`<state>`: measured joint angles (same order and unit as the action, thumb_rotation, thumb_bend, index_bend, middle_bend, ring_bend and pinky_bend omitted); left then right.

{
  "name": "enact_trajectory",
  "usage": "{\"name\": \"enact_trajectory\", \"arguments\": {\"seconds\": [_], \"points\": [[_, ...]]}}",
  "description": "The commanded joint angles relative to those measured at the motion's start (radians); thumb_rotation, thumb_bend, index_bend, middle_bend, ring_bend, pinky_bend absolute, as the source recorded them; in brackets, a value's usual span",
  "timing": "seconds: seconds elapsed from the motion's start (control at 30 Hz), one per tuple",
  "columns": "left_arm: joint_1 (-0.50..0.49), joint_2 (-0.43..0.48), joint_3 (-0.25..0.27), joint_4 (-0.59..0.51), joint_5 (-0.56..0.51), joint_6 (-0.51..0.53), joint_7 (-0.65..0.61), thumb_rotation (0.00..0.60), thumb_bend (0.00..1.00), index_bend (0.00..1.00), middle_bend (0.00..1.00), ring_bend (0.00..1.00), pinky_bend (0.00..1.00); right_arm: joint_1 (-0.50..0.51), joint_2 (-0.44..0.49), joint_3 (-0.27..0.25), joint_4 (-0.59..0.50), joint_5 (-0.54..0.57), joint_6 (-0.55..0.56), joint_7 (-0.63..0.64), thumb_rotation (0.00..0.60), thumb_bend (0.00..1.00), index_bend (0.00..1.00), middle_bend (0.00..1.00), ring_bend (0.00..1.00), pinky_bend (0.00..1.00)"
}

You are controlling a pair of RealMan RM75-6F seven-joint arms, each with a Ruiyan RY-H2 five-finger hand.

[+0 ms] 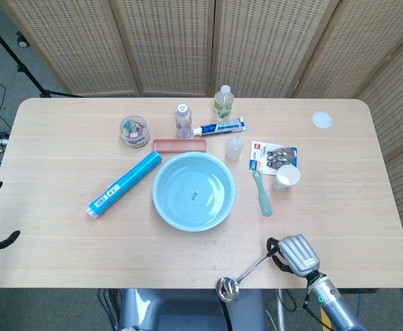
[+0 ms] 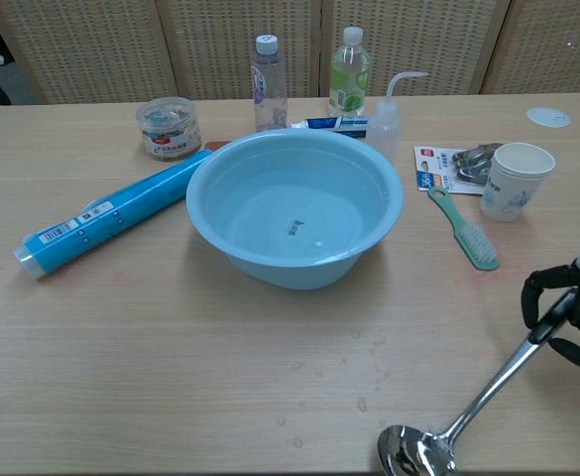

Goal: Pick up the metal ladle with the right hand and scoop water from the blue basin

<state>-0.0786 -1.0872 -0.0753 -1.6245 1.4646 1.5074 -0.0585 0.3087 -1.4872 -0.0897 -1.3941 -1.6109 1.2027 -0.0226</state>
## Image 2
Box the stainless steel ladle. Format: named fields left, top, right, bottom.
left=377, top=287, right=579, bottom=476

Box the green scrub brush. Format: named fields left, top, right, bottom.
left=426, top=185, right=502, bottom=272

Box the white paper cup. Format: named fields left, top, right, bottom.
left=479, top=142, right=556, bottom=223

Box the white round table cap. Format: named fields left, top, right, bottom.
left=525, top=105, right=572, bottom=129

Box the binder clip retail card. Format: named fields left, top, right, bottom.
left=412, top=142, right=504, bottom=196

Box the translucent squeeze wash bottle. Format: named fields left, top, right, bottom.
left=366, top=71, right=430, bottom=161

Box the blue white toothpaste tube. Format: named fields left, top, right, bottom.
left=289, top=115, right=372, bottom=140

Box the light blue plastic basin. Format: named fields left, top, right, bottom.
left=184, top=129, right=406, bottom=292

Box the clear bottle green label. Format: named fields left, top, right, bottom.
left=327, top=26, right=373, bottom=119

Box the clear bottle purple label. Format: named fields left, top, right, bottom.
left=250, top=34, right=290, bottom=133

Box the clear jar of clips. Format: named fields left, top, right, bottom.
left=135, top=96, right=204, bottom=163

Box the blue cling film roll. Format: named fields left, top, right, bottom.
left=12, top=148, right=215, bottom=280

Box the wicker folding screen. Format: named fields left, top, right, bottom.
left=0, top=0, right=580, bottom=106

